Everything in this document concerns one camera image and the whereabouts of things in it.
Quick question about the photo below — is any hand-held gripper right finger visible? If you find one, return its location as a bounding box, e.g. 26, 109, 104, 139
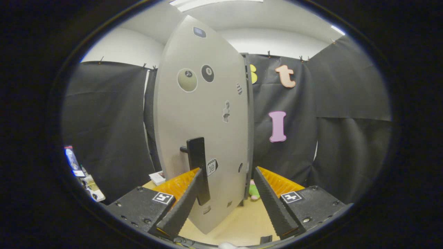
254, 166, 353, 240

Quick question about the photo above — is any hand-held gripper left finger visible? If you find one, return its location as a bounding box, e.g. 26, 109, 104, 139
104, 168, 203, 240

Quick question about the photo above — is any grey shoe cabinet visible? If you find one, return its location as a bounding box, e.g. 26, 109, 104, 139
242, 53, 255, 206

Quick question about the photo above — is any light grey shoe cabinet door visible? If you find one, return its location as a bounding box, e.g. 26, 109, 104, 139
153, 15, 250, 235

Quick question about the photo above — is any pink and green plush toy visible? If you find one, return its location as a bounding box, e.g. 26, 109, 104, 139
248, 179, 261, 201

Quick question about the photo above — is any white book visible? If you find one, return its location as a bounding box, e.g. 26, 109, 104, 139
149, 170, 166, 186

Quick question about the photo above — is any white and yellow packet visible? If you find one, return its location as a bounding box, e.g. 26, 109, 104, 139
81, 175, 106, 203

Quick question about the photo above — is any black backdrop cloth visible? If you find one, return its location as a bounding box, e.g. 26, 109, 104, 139
62, 35, 392, 204

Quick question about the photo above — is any blue printed card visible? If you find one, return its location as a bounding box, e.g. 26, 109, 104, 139
64, 145, 85, 178

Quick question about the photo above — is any long ceiling light panel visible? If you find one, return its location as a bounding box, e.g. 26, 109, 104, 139
169, 0, 263, 12

